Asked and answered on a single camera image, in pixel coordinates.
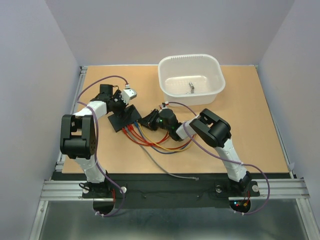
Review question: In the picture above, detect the grey patch cable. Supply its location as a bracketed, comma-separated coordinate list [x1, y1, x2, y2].
[124, 129, 200, 181]

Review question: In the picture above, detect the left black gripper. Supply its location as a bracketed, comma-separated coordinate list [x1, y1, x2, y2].
[110, 90, 135, 122]

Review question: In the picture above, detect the yellow patch cable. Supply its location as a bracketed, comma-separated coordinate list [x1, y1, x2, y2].
[138, 123, 192, 152]

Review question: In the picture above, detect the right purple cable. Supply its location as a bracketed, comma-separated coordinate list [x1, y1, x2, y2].
[166, 101, 271, 216]

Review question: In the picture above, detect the purple cable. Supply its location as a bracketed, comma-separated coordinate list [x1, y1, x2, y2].
[76, 75, 131, 218]
[166, 101, 271, 216]

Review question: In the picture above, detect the aluminium rail frame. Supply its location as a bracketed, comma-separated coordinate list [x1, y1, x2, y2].
[28, 65, 320, 240]

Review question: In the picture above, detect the blue patch cable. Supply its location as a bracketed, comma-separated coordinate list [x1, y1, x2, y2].
[133, 121, 193, 155]

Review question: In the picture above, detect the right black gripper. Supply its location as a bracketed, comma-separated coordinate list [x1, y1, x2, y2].
[137, 107, 171, 132]

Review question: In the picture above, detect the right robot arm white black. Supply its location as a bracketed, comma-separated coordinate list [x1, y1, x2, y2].
[138, 108, 252, 195]

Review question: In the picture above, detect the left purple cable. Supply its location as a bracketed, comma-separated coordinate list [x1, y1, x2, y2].
[76, 75, 131, 218]

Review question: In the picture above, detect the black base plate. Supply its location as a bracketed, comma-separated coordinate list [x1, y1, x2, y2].
[51, 171, 293, 210]

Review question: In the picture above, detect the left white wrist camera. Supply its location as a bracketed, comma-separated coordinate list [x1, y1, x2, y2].
[121, 88, 137, 105]

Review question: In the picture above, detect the white plastic tub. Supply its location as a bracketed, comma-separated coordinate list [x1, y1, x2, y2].
[157, 54, 226, 106]

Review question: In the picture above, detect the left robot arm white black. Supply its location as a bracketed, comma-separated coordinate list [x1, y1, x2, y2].
[60, 84, 141, 197]

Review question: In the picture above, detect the small metal clip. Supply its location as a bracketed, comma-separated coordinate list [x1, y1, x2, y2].
[186, 82, 195, 94]

